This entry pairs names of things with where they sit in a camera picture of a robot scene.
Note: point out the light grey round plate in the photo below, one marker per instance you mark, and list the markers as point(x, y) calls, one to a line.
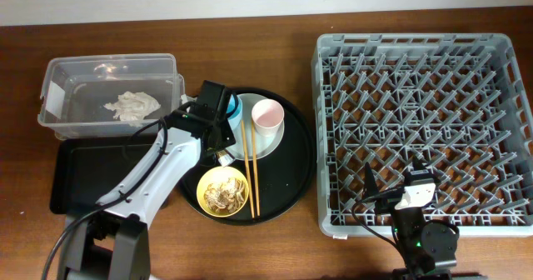
point(256, 138)

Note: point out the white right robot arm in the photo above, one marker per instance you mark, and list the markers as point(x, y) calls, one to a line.
point(428, 248)

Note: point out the round black serving tray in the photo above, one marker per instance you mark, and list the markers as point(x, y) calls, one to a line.
point(283, 176)

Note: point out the light blue plastic cup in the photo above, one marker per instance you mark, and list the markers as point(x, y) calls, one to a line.
point(234, 111)

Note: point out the white tissue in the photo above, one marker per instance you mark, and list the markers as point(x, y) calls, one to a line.
point(133, 106)

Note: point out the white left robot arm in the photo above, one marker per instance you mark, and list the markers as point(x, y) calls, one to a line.
point(110, 240)

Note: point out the pink plastic cup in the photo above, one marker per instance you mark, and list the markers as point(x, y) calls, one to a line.
point(267, 117)

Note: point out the yellow plastic bowl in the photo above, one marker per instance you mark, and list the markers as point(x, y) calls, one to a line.
point(215, 175)

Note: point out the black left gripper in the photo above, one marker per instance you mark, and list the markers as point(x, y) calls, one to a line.
point(225, 134)

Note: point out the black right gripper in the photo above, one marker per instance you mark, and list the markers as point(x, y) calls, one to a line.
point(387, 201)

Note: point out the black rectangular tray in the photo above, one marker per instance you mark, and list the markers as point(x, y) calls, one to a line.
point(88, 168)

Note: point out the wooden chopstick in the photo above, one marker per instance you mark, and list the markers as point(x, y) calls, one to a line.
point(247, 167)
point(255, 170)

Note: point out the gold coffee sachet wrapper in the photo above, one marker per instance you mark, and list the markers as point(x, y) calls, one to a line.
point(224, 158)

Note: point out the peanut shells and rice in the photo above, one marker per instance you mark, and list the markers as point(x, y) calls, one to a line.
point(225, 197)

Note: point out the grey dishwasher rack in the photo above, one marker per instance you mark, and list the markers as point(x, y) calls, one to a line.
point(456, 101)

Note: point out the clear plastic waste bin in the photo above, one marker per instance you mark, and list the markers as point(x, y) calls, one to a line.
point(75, 91)

